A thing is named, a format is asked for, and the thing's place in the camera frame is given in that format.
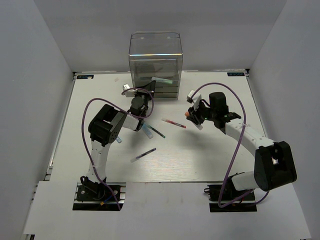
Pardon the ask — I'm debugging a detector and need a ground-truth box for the red gel pen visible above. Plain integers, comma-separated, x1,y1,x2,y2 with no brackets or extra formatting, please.
161,118,187,129

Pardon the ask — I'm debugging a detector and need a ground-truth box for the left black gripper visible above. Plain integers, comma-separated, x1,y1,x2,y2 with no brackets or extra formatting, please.
133,80,156,107

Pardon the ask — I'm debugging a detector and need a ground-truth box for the orange cap highlighter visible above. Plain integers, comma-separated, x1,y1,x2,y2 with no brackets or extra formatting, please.
184,111,203,131

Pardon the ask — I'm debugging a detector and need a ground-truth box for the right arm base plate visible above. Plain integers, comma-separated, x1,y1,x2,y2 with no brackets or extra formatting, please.
203,184,257,213

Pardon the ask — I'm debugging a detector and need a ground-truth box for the blue cap highlighter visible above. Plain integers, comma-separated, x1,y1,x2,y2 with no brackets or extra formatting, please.
141,123,154,139

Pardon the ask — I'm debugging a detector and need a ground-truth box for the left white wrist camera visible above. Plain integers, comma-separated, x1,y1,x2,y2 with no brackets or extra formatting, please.
121,84,137,98

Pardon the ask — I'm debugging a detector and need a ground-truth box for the light blue gel pen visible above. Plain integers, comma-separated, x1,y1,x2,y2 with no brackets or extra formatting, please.
116,136,122,144

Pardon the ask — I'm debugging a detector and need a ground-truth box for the clear plastic drawer organizer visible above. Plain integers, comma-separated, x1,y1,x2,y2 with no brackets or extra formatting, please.
128,31,183,99

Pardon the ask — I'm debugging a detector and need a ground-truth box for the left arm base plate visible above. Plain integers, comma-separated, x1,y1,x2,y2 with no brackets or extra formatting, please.
72,182,126,212

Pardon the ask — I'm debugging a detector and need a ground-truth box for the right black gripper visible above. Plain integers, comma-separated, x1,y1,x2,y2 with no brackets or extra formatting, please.
187,99,217,125

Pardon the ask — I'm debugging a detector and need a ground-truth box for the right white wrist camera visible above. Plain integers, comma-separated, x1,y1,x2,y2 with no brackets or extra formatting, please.
186,90,202,110

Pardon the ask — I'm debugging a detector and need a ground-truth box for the purple black gel pen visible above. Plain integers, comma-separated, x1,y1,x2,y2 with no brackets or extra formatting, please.
130,148,157,163

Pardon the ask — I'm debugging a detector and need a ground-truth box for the green gel pen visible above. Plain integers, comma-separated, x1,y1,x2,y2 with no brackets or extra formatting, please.
147,124,166,139

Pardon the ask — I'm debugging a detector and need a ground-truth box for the green cap highlighter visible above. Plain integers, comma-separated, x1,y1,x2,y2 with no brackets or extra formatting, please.
151,77,174,85

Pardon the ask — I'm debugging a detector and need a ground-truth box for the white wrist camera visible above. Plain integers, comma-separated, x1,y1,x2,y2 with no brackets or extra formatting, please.
186,90,202,110
121,84,137,98

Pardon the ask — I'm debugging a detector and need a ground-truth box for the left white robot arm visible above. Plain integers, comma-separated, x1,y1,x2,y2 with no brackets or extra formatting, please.
80,80,156,200

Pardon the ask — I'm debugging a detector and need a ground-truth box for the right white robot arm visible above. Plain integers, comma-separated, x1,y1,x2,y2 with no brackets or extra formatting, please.
185,90,297,200

